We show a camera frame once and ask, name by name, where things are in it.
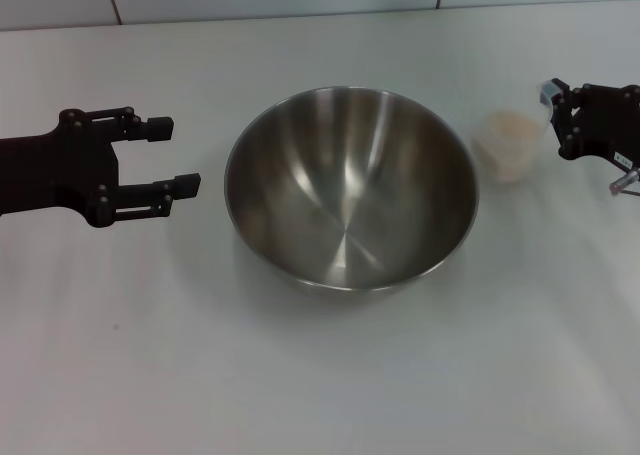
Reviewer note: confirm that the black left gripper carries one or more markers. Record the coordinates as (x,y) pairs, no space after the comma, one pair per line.
(55,175)

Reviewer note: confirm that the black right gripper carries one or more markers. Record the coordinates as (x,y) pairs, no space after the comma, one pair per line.
(610,125)

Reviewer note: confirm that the stainless steel mixing bowl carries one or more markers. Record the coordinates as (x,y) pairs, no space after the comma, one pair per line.
(350,195)

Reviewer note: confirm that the silver metal connector pin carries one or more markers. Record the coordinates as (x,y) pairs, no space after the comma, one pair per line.
(625,180)

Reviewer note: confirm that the clear plastic measuring cup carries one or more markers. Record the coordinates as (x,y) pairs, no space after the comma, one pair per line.
(505,170)

